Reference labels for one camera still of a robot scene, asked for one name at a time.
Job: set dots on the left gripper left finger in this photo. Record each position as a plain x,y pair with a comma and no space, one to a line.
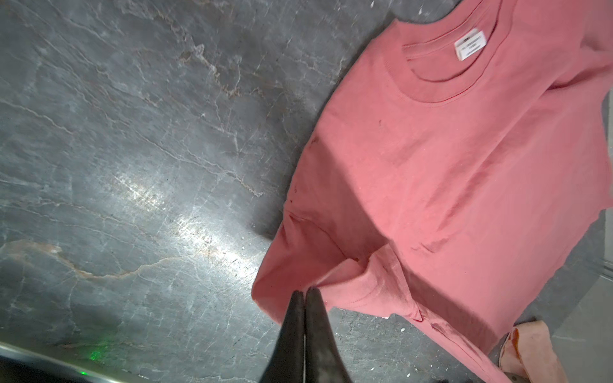
287,361

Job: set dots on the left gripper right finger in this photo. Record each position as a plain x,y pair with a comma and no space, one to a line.
323,363

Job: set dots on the dark pink t-shirt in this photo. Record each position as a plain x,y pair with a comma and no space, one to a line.
452,172

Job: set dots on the light salmon t-shirt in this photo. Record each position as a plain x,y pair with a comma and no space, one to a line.
527,353

